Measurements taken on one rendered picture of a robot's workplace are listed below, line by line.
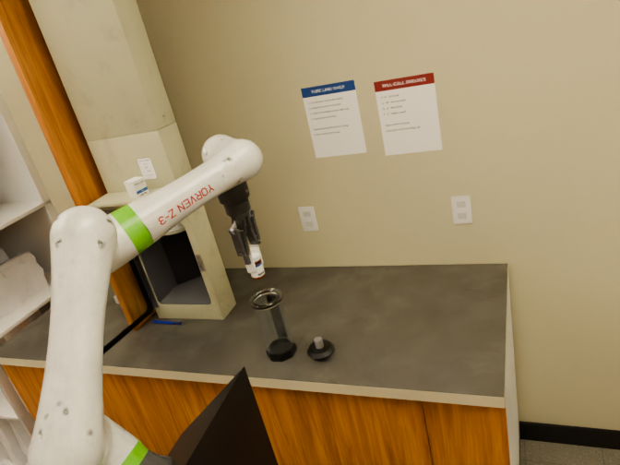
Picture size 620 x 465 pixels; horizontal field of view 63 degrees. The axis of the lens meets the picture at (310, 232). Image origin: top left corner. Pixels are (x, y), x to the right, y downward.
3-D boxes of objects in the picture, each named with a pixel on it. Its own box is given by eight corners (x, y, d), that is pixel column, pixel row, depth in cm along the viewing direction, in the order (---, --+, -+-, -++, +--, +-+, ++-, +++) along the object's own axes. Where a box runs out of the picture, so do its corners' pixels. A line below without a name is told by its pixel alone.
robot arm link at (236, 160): (121, 200, 125) (145, 236, 131) (135, 209, 116) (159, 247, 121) (239, 129, 138) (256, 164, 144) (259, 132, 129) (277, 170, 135)
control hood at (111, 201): (116, 217, 194) (106, 193, 190) (186, 211, 182) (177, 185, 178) (96, 231, 185) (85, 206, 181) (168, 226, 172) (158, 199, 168)
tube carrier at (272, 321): (273, 339, 180) (257, 288, 171) (301, 339, 175) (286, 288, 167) (260, 359, 171) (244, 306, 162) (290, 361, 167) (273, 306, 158)
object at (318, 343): (314, 345, 173) (309, 329, 171) (339, 346, 170) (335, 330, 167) (304, 363, 166) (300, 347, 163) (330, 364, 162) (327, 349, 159)
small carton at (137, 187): (140, 192, 181) (135, 176, 179) (149, 192, 178) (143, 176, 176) (129, 197, 177) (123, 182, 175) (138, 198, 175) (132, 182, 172)
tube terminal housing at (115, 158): (189, 285, 234) (129, 122, 203) (251, 285, 221) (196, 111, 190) (158, 317, 214) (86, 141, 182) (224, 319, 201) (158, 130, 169)
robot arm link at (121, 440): (103, 515, 98) (22, 457, 97) (111, 496, 113) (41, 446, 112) (148, 454, 103) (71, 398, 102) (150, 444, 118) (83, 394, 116)
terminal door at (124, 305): (154, 310, 210) (118, 223, 193) (98, 359, 186) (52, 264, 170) (153, 310, 210) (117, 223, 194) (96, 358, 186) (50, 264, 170)
